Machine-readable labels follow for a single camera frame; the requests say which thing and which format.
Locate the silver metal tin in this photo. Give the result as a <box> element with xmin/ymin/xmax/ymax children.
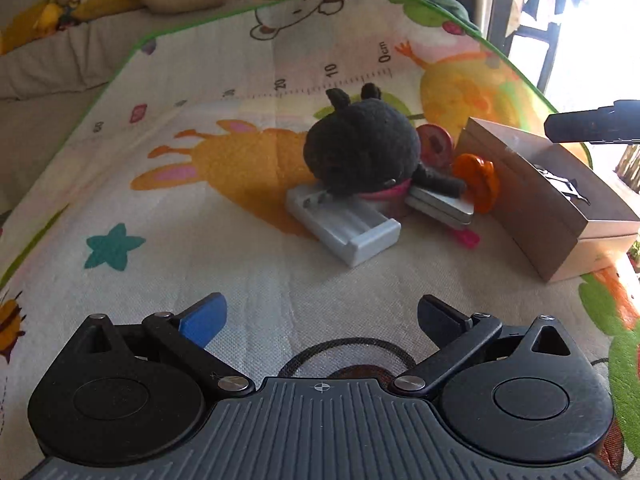
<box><xmin>405</xmin><ymin>185</ymin><xmax>476</xmax><ymax>226</ymax></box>

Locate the pink plastic fly swatter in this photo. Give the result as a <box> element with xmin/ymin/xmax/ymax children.
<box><xmin>357</xmin><ymin>180</ymin><xmax>481</xmax><ymax>251</ymax></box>

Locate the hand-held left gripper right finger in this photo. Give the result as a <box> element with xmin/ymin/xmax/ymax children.
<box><xmin>391</xmin><ymin>295</ymin><xmax>576</xmax><ymax>398</ymax></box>

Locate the orange plastic shell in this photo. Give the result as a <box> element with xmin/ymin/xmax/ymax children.
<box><xmin>452</xmin><ymin>152</ymin><xmax>501</xmax><ymax>213</ymax></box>

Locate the brown cardboard box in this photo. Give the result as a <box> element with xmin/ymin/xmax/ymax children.
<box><xmin>455</xmin><ymin>116</ymin><xmax>640</xmax><ymax>283</ymax></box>

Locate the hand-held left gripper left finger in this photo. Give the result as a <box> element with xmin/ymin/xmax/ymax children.
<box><xmin>75</xmin><ymin>292</ymin><xmax>256</xmax><ymax>400</ymax></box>

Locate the black plush toy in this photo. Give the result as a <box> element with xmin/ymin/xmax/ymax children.
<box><xmin>302</xmin><ymin>82</ymin><xmax>468</xmax><ymax>198</ymax></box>

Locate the red round toy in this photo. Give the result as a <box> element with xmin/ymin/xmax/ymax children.
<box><xmin>416</xmin><ymin>124</ymin><xmax>455</xmax><ymax>167</ymax></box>

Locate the yellow banana pillow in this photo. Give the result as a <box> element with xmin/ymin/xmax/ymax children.
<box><xmin>70</xmin><ymin>0</ymin><xmax>146</xmax><ymax>22</ymax></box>

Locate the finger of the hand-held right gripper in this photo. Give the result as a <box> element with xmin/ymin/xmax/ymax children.
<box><xmin>545</xmin><ymin>100</ymin><xmax>640</xmax><ymax>145</ymax></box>

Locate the cartoon printed play mat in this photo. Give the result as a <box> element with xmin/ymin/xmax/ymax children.
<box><xmin>0</xmin><ymin>0</ymin><xmax>640</xmax><ymax>480</ymax></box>

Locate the white battery charger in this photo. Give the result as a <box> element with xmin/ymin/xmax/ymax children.
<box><xmin>286</xmin><ymin>182</ymin><xmax>402</xmax><ymax>266</ymax></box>

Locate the black window frame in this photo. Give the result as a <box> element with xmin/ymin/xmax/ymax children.
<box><xmin>480</xmin><ymin>0</ymin><xmax>568</xmax><ymax>96</ymax></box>

